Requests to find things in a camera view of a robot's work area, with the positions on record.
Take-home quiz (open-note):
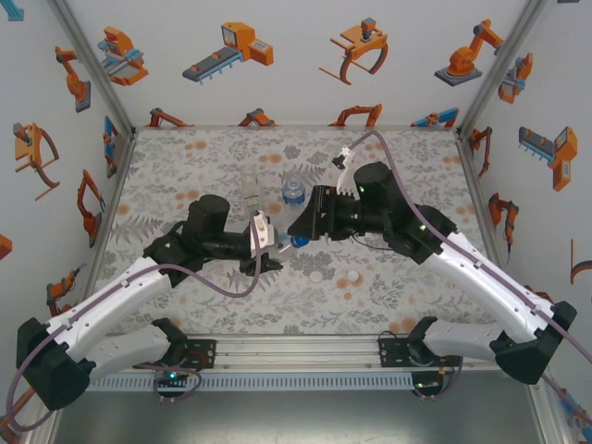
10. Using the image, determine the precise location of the clear bottle blue label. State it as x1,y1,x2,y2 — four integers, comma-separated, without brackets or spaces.
280,174,309,222

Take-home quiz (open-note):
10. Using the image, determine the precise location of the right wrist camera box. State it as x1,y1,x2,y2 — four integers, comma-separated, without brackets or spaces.
330,145,356,195

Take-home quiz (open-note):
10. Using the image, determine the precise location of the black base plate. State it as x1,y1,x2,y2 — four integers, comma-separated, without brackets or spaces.
377,339,463,370
182,339,217,370

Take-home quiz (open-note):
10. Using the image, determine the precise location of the aluminium frame corner post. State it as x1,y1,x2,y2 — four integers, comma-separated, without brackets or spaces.
456,0,550,138
45,0,138,135

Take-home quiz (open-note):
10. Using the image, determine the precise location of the long aluminium base rail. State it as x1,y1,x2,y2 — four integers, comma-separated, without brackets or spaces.
87,335,549,375

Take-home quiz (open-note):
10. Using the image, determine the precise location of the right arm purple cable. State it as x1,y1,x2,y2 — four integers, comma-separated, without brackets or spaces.
349,129,592,415

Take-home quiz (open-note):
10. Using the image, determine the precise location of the aluminium table end rail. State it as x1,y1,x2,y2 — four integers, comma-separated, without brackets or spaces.
132,123,462,133

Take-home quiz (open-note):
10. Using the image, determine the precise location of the aluminium table side rail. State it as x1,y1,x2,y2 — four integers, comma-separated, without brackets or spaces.
455,129,510,278
85,129,138,278

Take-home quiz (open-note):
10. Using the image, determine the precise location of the left controller board green light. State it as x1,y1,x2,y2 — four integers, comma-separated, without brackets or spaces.
153,369,191,385

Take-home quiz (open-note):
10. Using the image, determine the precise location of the floral patterned table cover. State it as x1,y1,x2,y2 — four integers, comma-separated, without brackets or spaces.
76,128,522,337

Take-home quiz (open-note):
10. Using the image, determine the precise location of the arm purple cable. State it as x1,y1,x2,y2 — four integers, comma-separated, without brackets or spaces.
6,210,263,434
349,129,592,415

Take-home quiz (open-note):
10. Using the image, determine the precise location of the clear bottle green label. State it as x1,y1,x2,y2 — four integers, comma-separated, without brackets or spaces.
240,166,265,218

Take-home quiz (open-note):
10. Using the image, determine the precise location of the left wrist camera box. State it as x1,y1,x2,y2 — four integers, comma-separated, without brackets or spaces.
248,208,275,256

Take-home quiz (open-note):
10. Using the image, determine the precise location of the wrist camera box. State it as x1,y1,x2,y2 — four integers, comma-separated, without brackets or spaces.
330,145,356,195
248,208,275,256

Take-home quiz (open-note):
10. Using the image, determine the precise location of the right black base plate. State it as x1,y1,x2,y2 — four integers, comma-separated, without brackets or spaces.
377,339,463,370

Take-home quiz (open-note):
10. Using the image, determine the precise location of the slotted grey cable tray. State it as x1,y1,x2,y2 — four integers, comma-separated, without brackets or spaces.
85,373,415,392

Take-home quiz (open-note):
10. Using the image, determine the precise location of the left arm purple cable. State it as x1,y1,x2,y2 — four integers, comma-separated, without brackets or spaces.
6,210,263,434

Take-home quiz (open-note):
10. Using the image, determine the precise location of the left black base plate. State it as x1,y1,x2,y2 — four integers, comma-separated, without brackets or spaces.
182,339,217,370

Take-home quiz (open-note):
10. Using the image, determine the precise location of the lower aluminium frame profile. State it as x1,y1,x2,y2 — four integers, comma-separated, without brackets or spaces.
524,369,573,444
20,406,59,444

